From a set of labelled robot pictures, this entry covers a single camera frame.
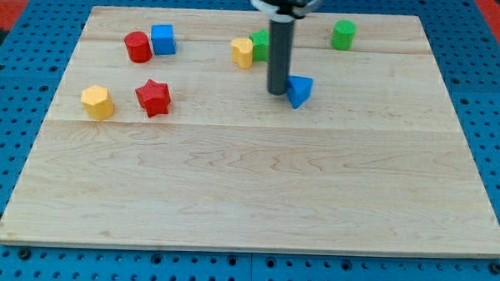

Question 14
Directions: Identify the yellow hexagon block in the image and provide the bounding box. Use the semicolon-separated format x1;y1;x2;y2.
81;85;114;120

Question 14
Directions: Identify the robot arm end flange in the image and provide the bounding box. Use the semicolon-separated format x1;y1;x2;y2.
250;0;323;23

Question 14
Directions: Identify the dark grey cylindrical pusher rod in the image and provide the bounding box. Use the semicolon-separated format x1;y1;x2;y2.
267;20;295;96

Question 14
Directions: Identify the green star block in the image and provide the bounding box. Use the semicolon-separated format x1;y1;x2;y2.
249;29;269;62

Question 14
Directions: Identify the red cylinder block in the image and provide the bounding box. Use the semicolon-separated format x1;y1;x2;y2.
124;32;153;63

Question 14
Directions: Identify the green cylinder block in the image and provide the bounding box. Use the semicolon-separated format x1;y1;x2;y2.
331;19;358;50

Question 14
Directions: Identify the red star block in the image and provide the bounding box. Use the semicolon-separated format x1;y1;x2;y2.
135;79;172;118

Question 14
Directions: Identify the blue cube block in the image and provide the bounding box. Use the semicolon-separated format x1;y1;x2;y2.
151;24;177;55

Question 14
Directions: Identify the wooden board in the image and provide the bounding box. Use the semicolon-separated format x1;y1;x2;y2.
0;6;500;259

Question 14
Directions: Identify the blue triangle block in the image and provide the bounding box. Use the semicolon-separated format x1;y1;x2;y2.
286;75;314;108

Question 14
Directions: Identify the yellow heart block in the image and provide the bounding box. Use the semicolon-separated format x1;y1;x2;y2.
231;38;253;69

